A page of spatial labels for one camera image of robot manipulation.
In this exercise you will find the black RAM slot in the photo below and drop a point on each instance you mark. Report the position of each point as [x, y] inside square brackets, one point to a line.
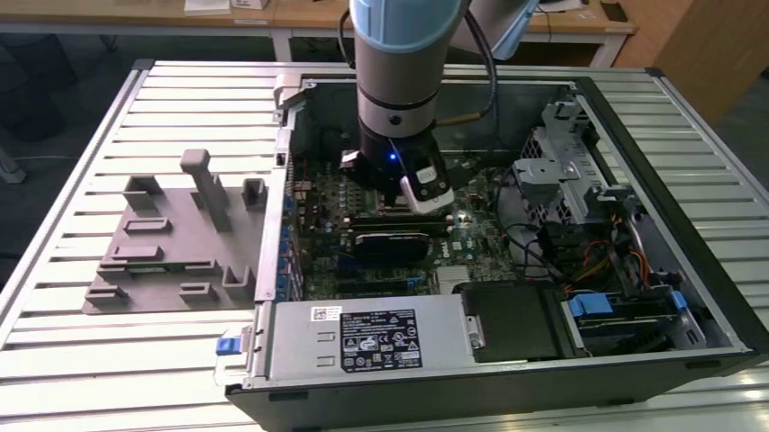
[390, 217]
[397, 227]
[397, 222]
[441, 231]

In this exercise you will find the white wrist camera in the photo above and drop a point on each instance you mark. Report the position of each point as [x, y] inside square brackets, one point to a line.
[429, 200]

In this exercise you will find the blue case latch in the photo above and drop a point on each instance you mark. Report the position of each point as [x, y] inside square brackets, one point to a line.
[224, 345]

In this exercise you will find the wooden cabinet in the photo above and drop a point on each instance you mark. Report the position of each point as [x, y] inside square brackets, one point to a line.
[709, 54]

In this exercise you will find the metal drive cage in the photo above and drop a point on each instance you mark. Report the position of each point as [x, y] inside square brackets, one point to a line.
[543, 173]

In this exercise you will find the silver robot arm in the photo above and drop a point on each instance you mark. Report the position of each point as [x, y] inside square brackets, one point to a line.
[397, 90]

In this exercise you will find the black graphics card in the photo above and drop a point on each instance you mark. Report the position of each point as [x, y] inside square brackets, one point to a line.
[390, 247]

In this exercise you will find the black phone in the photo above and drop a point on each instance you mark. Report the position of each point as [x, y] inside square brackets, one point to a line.
[614, 11]

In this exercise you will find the green RAM stick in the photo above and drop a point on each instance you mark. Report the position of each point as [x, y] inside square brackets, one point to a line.
[158, 269]

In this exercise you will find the grey box with black bracket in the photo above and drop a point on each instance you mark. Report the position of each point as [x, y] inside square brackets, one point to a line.
[350, 159]

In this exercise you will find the grey parts rack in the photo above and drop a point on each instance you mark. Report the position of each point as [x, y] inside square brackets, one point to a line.
[174, 211]

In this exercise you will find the black plastic shroud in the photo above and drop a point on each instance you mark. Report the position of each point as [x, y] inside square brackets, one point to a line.
[517, 324]

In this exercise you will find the silver chipset heatsink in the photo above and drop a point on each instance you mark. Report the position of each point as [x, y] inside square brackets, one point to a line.
[453, 276]

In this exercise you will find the green motherboard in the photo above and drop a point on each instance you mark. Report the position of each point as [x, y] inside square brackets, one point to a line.
[481, 265]

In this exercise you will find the CPU socket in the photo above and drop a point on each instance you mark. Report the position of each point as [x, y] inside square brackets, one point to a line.
[385, 208]

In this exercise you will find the silver power supply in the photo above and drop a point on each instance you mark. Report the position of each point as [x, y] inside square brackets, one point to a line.
[300, 342]

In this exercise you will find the grey metal stand foot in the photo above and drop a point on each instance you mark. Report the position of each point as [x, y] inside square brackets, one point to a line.
[12, 168]

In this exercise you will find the wooden desk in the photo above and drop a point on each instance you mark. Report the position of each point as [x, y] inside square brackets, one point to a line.
[276, 21]

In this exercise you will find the black open PC case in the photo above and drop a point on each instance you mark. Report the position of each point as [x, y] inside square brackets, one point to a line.
[421, 405]

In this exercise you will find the small white label box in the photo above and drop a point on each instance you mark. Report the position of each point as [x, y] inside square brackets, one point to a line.
[248, 3]

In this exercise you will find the black expansion slot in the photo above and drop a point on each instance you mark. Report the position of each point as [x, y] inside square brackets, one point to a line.
[369, 286]

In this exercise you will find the white paper box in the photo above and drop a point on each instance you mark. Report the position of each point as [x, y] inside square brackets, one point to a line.
[207, 5]

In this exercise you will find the hard disk in blue carrier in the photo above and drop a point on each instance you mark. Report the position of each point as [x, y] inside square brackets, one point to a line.
[592, 306]

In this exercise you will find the dark office chair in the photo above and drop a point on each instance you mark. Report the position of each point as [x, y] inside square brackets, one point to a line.
[36, 81]

